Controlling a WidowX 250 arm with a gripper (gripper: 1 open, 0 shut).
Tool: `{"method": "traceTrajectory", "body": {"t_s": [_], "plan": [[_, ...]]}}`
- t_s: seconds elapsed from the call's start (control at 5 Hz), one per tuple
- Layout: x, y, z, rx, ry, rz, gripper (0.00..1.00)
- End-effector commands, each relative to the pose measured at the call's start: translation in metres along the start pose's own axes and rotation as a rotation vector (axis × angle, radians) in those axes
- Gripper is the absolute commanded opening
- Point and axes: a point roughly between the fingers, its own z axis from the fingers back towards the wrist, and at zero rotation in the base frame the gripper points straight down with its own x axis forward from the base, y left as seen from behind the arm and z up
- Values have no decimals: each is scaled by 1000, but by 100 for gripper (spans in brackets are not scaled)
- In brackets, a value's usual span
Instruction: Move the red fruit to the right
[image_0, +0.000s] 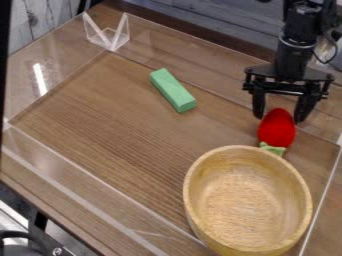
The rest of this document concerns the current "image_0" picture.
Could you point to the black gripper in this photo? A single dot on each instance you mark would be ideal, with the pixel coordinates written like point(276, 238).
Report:
point(264, 81)

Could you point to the red plush strawberry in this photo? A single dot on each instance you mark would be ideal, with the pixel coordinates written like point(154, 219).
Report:
point(277, 131)

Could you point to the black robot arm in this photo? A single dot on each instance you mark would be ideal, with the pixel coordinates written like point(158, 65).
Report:
point(309, 19)

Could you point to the green rectangular block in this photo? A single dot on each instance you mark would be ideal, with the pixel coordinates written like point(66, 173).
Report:
point(173, 90)

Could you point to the wooden bowl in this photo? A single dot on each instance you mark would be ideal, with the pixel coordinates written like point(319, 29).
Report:
point(248, 202)

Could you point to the clear acrylic corner bracket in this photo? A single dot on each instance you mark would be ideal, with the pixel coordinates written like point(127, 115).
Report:
point(109, 38)

